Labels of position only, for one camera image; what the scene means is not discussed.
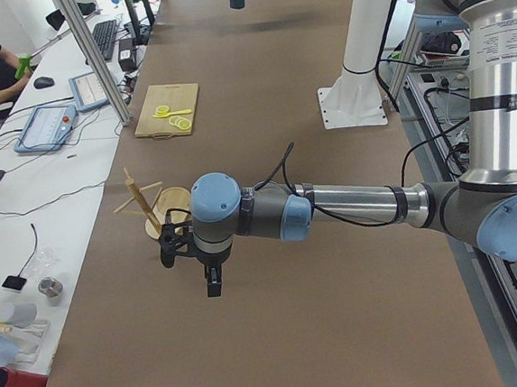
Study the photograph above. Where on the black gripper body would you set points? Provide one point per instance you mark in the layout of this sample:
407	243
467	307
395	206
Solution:
211	260

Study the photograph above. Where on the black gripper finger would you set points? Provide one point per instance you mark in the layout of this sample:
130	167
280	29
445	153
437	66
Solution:
213	274

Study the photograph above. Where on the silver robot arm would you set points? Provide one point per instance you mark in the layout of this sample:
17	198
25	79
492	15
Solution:
480	208

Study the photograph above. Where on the wooden cup storage rack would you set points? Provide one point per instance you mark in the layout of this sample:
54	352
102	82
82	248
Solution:
156	204

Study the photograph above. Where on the small steel cup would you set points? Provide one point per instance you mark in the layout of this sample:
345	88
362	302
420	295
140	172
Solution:
52	290

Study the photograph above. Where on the clear cup tray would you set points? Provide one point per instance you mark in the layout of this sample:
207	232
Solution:
29	339

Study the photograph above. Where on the grey plastic cup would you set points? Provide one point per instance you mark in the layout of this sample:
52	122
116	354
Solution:
18	314

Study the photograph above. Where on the bamboo cutting board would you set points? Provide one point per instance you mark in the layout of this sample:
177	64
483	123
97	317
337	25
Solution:
177	97

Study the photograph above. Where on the black power adapter box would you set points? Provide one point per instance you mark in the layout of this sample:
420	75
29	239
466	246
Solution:
127	54

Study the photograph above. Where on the black keyboard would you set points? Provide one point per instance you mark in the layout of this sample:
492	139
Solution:
104	35

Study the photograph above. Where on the yellow toy knife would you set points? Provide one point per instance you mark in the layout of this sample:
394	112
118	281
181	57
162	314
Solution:
169	114

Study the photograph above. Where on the lemon slice on knife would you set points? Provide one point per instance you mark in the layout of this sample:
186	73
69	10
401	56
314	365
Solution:
161	111

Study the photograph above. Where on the far blue teach pendant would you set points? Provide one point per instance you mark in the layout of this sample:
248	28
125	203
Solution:
87	92

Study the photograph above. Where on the blue teach pendant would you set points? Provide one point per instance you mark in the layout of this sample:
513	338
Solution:
87	92
46	129

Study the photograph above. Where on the small black square device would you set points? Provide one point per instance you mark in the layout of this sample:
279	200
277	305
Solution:
14	282

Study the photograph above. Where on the near blue teach pendant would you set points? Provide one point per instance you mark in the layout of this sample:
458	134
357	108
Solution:
46	129

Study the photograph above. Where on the black computer mouse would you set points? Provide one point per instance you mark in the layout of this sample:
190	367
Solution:
43	82

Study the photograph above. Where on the green toy tool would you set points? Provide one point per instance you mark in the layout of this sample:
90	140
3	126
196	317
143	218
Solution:
23	67

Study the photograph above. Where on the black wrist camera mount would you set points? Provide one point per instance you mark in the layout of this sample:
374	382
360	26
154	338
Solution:
176	240

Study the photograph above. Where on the lemon slices near board handle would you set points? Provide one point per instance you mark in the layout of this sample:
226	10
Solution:
180	122

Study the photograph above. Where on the aluminium frame post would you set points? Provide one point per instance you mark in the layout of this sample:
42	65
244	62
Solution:
88	46

